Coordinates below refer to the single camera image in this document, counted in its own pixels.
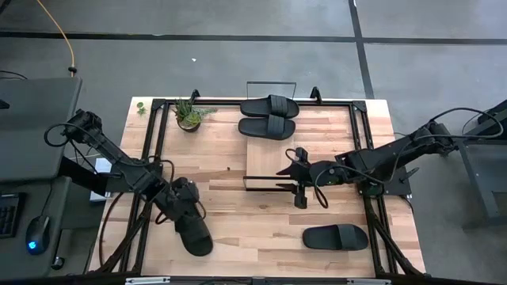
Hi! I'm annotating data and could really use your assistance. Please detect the succulent in black pot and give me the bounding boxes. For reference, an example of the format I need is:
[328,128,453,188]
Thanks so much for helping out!
[173,98,218,133]

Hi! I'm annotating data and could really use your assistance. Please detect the white power adapter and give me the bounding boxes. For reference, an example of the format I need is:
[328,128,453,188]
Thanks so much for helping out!
[89,158,112,203]

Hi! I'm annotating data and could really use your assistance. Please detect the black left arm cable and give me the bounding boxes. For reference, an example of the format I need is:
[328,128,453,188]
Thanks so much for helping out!
[43,121,208,226]

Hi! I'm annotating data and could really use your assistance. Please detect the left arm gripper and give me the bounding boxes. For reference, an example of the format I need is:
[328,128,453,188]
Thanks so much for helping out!
[160,177,204,225]

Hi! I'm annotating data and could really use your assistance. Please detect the dark grey metal cart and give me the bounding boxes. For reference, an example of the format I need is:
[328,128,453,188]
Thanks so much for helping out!
[436,98,507,233]

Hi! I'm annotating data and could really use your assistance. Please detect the yellow cable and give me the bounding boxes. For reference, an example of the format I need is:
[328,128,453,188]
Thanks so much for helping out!
[36,0,77,78]

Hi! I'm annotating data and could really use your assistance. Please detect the grey desk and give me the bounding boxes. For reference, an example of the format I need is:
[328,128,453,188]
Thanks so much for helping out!
[0,77,106,280]

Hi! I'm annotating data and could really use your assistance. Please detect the black keyboard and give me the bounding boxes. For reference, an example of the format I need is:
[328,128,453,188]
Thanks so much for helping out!
[0,192,25,239]

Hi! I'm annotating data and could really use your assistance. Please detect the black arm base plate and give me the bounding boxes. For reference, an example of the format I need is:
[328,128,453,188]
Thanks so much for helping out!
[354,164,413,198]
[105,161,164,195]

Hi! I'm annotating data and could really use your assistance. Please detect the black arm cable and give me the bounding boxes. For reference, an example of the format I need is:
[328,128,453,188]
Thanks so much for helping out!
[43,121,208,226]
[284,106,505,210]

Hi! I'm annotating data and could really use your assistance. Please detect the black aluminium table frame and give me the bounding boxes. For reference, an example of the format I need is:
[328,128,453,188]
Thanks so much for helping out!
[91,89,427,278]

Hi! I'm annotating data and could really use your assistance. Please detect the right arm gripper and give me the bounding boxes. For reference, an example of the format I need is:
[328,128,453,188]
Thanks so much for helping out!
[276,146,342,210]

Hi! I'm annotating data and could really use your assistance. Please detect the wooden shelf with black frame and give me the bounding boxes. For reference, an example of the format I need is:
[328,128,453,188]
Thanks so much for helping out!
[242,81,302,192]

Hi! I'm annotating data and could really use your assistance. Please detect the black mouse with blue light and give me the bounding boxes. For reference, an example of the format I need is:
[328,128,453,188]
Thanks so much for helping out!
[25,215,51,256]

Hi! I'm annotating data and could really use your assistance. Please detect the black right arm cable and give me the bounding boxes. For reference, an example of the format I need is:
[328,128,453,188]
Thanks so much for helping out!
[284,106,505,210]

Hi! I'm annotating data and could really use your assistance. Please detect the black rubber slide sandal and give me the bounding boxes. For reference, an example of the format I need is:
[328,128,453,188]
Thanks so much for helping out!
[302,223,370,252]
[239,94,301,120]
[237,114,297,141]
[173,211,215,257]

